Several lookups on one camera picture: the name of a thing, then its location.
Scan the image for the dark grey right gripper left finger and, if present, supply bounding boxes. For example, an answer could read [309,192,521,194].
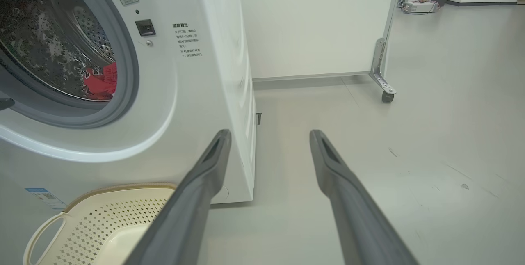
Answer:
[123,129,233,265]

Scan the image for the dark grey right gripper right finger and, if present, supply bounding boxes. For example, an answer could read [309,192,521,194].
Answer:
[309,129,419,265]

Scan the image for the red basketball jersey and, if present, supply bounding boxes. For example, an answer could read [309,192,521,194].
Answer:
[84,62,119,101]

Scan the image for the cream perforated laundry basket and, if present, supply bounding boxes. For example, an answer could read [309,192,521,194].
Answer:
[23,183,178,265]

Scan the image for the white front-load washing machine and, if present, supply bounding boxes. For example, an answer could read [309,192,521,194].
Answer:
[0,0,257,216]

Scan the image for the black door latch socket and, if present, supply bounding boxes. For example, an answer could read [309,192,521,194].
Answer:
[135,19,157,37]

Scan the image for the blue energy label sticker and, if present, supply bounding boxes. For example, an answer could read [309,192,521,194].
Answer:
[25,187,67,210]

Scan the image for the metal partition foot with caster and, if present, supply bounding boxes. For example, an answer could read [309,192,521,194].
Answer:
[369,37,397,103]

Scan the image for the printed text notice sticker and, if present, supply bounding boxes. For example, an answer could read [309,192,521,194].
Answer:
[171,22,204,59]

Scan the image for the white partition panel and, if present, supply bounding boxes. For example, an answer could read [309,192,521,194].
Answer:
[239,0,401,82]

